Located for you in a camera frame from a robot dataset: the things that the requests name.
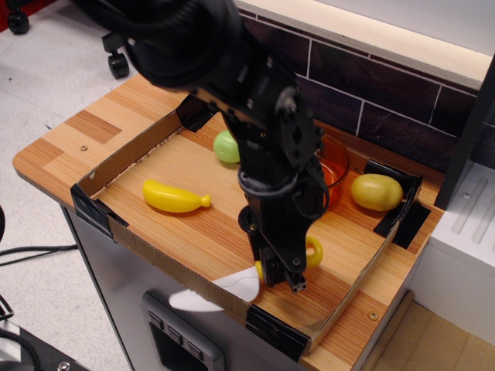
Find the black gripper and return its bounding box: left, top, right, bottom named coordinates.
left=239, top=165, right=329, bottom=293

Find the toy knife yellow handle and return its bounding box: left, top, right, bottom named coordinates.
left=169, top=237, right=323, bottom=312

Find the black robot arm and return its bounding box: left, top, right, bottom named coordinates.
left=78, top=1, right=329, bottom=292

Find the orange transparent plastic pot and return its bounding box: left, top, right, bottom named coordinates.
left=316, top=126, right=350, bottom=208

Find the cardboard fence with black tape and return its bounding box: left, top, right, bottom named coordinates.
left=67, top=94, right=440, bottom=370

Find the yellow-green toy potato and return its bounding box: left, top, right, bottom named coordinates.
left=351, top=173, right=404, bottom=211

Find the grey oven control panel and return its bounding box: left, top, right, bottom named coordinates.
left=141, top=293, right=226, bottom=371

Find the green toy apple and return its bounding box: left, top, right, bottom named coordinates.
left=213, top=131, right=241, bottom=164

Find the yellow toy banana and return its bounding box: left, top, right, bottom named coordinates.
left=142, top=179, right=211, bottom=213

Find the light wooden shelf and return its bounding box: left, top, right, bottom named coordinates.
left=236, top=0, right=493, bottom=90

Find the black chair base with casters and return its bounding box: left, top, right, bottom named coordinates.
left=2, top=0, right=130, bottom=79

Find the black floor cable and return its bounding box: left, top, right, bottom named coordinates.
left=0, top=243, right=78, bottom=267

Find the black vertical post right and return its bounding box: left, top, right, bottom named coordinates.
left=435, top=59, right=494, bottom=209

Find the metal frame with screw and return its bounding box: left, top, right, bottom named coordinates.
left=1, top=297, right=88, bottom=371

